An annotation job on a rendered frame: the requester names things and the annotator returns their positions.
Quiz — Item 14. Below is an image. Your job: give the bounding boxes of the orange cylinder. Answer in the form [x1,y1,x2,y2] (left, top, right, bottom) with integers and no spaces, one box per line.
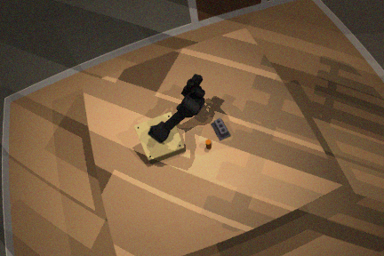
[205,140,212,150]

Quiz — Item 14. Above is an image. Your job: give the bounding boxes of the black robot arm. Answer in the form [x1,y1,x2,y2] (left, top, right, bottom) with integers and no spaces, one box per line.
[148,74,205,144]

